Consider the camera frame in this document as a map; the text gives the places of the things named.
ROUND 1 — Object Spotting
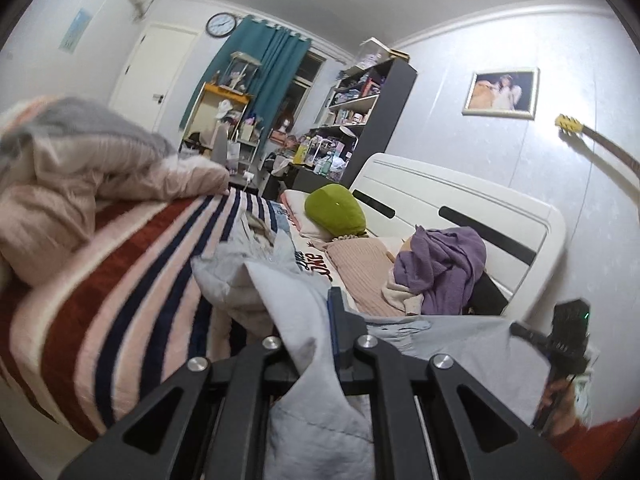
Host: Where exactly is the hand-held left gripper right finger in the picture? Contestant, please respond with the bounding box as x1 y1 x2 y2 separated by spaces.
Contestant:
327 287 581 480

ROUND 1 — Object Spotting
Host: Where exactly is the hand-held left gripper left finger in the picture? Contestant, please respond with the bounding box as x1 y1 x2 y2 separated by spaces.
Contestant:
59 336 301 480

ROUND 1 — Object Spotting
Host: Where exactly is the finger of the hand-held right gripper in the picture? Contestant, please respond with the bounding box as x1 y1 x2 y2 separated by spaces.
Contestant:
509 321 553 356

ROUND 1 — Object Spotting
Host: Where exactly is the light grey jacket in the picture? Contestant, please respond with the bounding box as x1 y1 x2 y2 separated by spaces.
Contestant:
191 232 556 480

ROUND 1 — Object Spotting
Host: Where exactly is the person's right forearm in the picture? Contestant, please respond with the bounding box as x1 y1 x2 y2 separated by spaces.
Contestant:
547 407 640 480

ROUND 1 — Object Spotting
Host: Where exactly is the person's right hand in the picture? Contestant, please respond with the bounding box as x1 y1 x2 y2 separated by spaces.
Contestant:
541 376 581 436

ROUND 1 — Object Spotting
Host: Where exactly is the black cloth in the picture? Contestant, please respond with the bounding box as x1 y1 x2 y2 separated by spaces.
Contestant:
470 272 508 316

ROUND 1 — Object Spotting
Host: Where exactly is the pink knitted cloth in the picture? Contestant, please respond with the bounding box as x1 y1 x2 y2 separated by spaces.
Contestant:
322 237 416 317

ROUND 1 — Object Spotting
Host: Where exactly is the beige cloth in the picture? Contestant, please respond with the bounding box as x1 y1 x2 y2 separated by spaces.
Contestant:
382 280 426 317

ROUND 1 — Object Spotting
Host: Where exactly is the purple cloth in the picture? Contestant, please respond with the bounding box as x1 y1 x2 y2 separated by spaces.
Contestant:
393 226 487 316

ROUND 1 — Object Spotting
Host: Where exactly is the green pillow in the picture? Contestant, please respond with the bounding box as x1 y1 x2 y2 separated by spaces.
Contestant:
305 184 367 238

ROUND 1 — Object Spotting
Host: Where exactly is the striped blanket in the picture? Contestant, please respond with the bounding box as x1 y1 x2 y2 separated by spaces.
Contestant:
0 192 296 443

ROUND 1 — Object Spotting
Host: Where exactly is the white bed headboard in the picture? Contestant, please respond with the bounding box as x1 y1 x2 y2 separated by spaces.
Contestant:
348 152 568 316

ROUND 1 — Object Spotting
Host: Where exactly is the cluttered desk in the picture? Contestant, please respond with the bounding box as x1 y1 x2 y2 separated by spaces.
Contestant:
265 130 353 183

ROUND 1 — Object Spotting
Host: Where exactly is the guitar neck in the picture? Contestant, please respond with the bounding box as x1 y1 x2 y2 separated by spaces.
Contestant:
555 114 640 186

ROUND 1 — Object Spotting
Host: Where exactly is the small white rack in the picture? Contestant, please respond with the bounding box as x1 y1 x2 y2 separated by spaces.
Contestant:
227 117 264 181

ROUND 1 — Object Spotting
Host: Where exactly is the dark bookshelf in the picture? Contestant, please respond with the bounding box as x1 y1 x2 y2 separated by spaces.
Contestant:
315 55 418 191

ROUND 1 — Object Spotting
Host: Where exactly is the framed picture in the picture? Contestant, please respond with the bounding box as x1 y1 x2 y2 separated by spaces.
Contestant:
462 66 541 121

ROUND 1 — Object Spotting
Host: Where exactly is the window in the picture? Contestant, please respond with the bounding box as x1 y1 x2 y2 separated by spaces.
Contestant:
287 52 326 111

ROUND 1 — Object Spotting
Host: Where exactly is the pink and grey quilt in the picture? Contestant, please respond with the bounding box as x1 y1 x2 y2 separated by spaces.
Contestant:
0 95 231 286

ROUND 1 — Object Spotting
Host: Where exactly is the yellow shelf rack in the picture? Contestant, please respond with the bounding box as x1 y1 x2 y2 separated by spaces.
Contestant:
182 82 251 161

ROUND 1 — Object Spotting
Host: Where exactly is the teal curtain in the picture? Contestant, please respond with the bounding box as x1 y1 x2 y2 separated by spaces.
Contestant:
180 15 312 146

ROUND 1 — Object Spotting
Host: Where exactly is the glass display case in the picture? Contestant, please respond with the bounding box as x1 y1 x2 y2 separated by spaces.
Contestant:
220 51 262 92

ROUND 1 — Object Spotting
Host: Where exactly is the white door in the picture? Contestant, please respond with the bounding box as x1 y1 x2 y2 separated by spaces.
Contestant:
109 22 201 133

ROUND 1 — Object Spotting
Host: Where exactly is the round wall clock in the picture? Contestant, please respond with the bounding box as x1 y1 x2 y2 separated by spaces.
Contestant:
206 12 238 38

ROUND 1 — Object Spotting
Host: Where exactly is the blue wall poster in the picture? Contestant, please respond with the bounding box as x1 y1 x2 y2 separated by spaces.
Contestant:
59 8 92 53

